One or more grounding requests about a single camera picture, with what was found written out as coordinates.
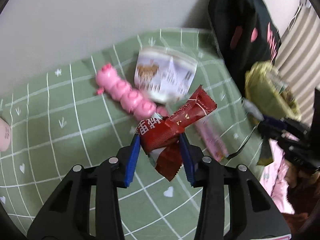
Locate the olive green trash bag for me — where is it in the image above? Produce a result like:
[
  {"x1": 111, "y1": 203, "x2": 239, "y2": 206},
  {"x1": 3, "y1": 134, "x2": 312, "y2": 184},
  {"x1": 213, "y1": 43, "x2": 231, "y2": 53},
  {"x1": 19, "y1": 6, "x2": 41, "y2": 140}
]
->
[{"x1": 244, "y1": 61, "x2": 302, "y2": 166}]

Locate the green grid tablecloth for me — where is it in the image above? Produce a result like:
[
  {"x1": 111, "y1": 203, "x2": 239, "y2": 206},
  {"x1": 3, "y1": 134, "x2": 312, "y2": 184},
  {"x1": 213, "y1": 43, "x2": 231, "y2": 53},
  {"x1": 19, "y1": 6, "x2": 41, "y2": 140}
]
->
[{"x1": 1, "y1": 28, "x2": 263, "y2": 239}]

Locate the right hand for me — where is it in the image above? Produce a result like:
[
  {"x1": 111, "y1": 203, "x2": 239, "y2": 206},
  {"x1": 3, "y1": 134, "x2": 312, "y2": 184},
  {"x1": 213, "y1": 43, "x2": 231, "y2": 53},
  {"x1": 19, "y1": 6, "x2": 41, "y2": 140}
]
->
[{"x1": 285, "y1": 160, "x2": 319, "y2": 195}]

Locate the pink cylindrical canister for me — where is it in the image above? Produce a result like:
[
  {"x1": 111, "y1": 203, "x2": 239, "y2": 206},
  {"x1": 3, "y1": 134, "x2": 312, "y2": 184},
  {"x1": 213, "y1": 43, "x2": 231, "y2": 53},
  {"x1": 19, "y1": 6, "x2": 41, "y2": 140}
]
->
[{"x1": 0, "y1": 118, "x2": 11, "y2": 152}]

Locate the black hello kitty bag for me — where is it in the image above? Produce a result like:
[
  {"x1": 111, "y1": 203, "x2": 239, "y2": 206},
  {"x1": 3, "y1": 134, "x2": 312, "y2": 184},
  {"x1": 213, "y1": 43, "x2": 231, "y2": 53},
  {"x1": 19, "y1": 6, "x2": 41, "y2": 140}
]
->
[{"x1": 208, "y1": 0, "x2": 281, "y2": 95}]

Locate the white paper cup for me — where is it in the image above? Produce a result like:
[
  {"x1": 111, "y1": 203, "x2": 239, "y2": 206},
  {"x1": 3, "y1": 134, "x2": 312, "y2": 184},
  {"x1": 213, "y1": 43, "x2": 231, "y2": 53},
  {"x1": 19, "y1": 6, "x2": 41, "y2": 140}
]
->
[{"x1": 134, "y1": 46, "x2": 198, "y2": 104}]

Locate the pink flat wrapper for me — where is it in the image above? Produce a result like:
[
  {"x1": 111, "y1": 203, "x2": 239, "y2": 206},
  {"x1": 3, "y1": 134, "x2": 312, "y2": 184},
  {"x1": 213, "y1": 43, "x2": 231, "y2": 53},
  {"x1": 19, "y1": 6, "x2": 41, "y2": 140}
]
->
[{"x1": 195, "y1": 119, "x2": 229, "y2": 162}]

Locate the pink pig toy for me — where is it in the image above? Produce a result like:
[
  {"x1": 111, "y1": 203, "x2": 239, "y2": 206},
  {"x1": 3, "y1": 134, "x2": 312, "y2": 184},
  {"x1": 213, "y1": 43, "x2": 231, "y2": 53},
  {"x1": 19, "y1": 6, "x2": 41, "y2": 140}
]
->
[{"x1": 95, "y1": 63, "x2": 169, "y2": 121}]

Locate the pink bedsheet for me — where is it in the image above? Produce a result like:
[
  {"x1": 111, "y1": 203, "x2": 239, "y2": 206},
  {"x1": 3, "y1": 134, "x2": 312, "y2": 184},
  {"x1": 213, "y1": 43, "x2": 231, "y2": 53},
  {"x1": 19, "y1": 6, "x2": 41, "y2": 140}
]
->
[{"x1": 260, "y1": 139, "x2": 295, "y2": 214}]

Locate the red snack wrapper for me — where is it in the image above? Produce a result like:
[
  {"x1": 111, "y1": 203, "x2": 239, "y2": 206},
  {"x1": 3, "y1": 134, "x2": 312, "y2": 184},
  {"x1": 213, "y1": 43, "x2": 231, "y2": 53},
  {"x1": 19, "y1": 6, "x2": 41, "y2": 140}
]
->
[{"x1": 136, "y1": 86, "x2": 217, "y2": 181}]

